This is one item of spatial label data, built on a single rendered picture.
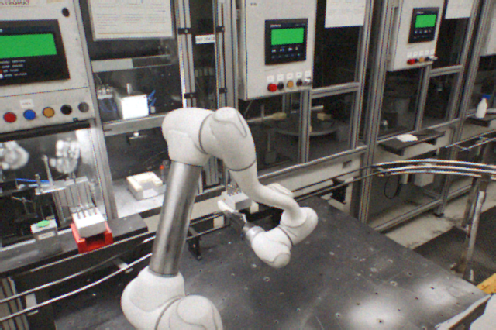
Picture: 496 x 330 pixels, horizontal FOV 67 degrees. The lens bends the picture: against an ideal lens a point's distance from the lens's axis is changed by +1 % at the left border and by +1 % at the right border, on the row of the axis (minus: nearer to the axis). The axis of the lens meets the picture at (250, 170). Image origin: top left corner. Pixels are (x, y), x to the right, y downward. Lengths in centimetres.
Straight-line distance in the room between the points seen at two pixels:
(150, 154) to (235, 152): 114
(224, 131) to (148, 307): 60
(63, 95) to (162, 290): 79
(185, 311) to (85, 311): 60
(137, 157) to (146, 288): 103
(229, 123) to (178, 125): 20
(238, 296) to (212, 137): 75
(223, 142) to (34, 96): 75
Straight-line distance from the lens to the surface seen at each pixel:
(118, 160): 214
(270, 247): 146
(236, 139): 108
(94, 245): 160
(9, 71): 151
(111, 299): 170
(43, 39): 150
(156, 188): 191
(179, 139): 118
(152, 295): 128
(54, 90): 155
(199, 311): 118
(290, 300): 160
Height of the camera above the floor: 177
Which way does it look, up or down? 24 degrees down
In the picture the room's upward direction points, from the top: 1 degrees counter-clockwise
